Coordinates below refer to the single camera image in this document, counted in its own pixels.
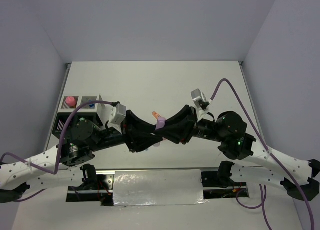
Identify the black mounting rail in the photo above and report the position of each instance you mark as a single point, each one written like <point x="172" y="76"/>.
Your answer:
<point x="102" y="191"/>

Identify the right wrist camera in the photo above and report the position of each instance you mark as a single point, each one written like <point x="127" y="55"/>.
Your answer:
<point x="202" y="105"/>

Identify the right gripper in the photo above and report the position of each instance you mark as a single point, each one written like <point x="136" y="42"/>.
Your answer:
<point x="180" y="126"/>

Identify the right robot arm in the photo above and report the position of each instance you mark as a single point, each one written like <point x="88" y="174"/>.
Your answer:
<point x="247" y="159"/>

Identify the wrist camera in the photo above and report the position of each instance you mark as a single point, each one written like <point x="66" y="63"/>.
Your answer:
<point x="116" y="117"/>
<point x="202" y="105"/>

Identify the orange highlighter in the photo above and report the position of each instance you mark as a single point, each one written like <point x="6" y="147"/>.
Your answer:
<point x="156" y="115"/>

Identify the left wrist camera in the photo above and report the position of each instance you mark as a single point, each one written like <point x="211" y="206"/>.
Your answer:
<point x="116" y="117"/>

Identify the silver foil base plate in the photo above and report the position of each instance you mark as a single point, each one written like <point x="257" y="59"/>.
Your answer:
<point x="158" y="187"/>

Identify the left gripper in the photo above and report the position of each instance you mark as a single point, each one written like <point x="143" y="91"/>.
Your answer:
<point x="138" y="143"/>

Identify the purple highlighter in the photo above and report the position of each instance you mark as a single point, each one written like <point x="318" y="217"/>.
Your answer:
<point x="161" y="121"/>

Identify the black slotted container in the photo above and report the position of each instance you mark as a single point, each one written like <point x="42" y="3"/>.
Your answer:
<point x="62" y="117"/>

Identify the blue capped marker in container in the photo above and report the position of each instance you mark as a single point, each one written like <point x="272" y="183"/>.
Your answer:
<point x="91" y="104"/>

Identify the pink glue stick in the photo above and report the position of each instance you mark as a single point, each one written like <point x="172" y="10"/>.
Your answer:
<point x="71" y="101"/>

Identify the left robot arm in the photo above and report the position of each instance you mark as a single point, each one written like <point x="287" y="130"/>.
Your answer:
<point x="68" y="161"/>

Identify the white slotted container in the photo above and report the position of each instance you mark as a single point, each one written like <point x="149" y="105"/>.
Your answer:
<point x="99" y="108"/>

